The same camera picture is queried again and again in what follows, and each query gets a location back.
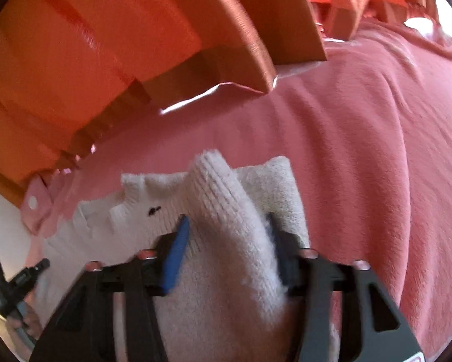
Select pink fleece blanket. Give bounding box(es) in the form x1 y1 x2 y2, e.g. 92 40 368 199
20 19 452 362

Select white knitted sweater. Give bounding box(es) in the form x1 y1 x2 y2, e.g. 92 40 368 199
32 150 341 362

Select pink dotted cloth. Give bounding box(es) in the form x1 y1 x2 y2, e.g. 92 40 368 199
20 175 81 239

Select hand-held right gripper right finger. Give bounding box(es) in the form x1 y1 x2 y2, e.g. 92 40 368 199
265 213 425 362

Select tan satin curtain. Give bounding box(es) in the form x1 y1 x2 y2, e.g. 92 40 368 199
49 0 329 176

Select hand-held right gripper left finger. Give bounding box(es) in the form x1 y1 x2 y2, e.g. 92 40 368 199
29 214 191 362

